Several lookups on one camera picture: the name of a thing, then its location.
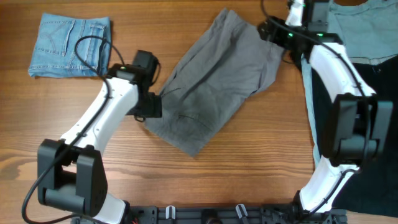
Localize light blue t-shirt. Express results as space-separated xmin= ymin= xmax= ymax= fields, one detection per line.
xmin=300 ymin=0 xmax=398 ymax=169

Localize dark navy garment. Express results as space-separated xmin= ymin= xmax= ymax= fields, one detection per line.
xmin=310 ymin=55 xmax=398 ymax=218

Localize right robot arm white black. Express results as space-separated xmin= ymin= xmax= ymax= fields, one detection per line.
xmin=257 ymin=1 xmax=393 ymax=223

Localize grey shorts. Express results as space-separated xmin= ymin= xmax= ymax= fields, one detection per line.
xmin=145 ymin=9 xmax=284 ymax=156

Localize folded blue denim jeans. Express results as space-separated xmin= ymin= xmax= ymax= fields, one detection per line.
xmin=28 ymin=13 xmax=111 ymax=78

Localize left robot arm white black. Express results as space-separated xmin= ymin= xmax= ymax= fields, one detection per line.
xmin=37 ymin=50 xmax=162 ymax=223

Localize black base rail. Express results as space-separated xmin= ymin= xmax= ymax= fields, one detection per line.
xmin=121 ymin=204 xmax=348 ymax=224

